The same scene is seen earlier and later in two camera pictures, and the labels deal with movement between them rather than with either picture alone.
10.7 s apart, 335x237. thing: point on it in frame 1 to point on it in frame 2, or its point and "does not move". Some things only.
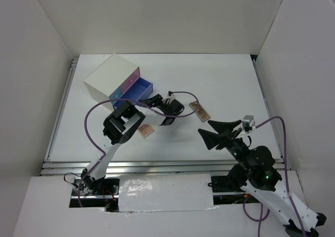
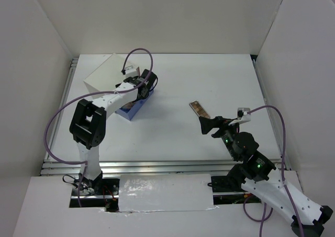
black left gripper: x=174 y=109 to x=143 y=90
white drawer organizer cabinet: x=108 y=77 does not move
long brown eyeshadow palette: x=202 y=113 does not move
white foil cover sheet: x=163 y=192 does not move
